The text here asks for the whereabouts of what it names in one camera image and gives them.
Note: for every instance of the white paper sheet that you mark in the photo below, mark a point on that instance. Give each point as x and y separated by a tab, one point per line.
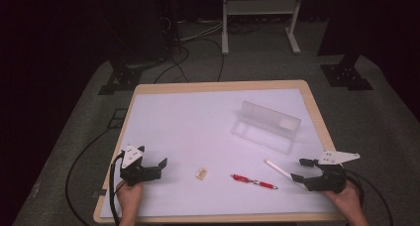
198	127

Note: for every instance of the clear plastic pencil case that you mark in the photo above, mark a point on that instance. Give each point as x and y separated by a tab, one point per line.
268	127

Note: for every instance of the red pen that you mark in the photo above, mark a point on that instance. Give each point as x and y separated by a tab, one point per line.
254	181

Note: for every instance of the white pen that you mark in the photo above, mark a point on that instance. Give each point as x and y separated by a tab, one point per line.
279	169

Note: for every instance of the white metal stand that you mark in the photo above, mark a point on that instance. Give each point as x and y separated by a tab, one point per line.
261	6

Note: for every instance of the person's left hand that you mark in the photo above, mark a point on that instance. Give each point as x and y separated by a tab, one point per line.
129	196

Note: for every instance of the black stand base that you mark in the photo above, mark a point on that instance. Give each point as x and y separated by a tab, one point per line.
124	77
345	75

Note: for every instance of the person's right hand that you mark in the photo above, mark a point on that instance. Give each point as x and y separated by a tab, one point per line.
346	199

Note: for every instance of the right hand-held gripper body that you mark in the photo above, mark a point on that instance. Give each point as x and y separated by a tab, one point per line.
330	179

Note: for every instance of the small tan eraser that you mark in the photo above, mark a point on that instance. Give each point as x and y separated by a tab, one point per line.
201	173

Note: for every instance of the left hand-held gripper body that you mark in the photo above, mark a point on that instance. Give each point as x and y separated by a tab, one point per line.
132	155

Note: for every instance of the black tape strip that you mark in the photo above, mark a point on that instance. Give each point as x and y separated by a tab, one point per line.
99	193

